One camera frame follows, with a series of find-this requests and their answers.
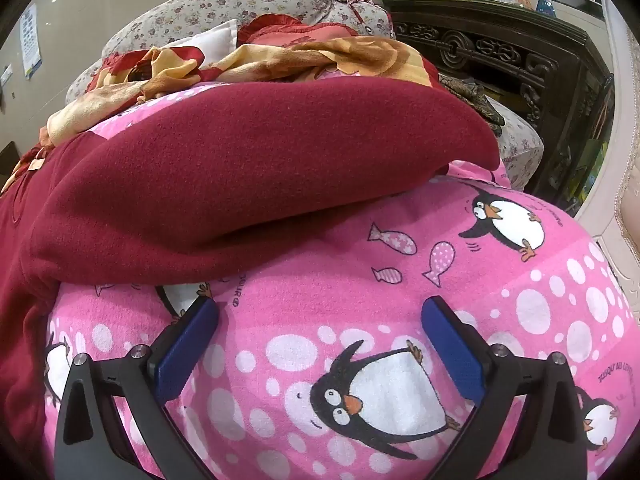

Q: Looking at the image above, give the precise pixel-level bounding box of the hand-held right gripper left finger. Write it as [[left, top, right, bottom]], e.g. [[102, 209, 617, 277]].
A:
[[52, 296, 221, 480]]

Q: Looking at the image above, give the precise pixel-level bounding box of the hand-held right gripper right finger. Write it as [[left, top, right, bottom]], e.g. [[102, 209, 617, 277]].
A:
[[421, 296, 588, 480]]

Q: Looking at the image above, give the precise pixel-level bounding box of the dark red garment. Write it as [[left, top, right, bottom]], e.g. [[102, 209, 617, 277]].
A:
[[0, 77, 506, 461]]

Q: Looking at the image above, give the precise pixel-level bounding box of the pink penguin print blanket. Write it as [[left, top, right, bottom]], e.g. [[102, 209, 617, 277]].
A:
[[42, 80, 631, 480]]

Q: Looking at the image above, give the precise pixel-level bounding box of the floral mattress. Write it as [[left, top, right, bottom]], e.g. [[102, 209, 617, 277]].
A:
[[487, 95, 545, 191]]

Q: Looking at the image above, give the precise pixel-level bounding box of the dark patterned cloth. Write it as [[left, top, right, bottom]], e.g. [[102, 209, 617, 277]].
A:
[[440, 75, 507, 136]]

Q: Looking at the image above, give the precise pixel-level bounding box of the dark carved wooden cabinet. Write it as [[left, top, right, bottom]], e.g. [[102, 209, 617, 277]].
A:
[[380, 0, 616, 211]]

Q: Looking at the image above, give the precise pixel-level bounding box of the yellow and red printed blanket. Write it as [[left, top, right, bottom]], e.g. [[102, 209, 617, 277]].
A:
[[37, 42, 441, 146]]

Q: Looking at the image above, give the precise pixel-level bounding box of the white pillow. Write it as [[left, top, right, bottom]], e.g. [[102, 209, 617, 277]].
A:
[[162, 19, 238, 51]]

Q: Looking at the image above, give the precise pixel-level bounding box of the red ruffled cushion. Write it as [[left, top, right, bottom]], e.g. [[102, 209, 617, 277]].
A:
[[237, 14, 361, 48]]

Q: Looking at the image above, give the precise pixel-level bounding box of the floral fabric pillow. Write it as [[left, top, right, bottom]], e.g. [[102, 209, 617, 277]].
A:
[[65, 0, 396, 106]]

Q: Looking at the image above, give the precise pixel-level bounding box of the cream carved furniture frame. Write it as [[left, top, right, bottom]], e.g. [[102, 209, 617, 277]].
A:
[[575, 0, 640, 326]]

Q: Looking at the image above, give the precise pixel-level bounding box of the wall poster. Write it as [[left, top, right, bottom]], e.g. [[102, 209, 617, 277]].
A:
[[21, 2, 41, 81]]

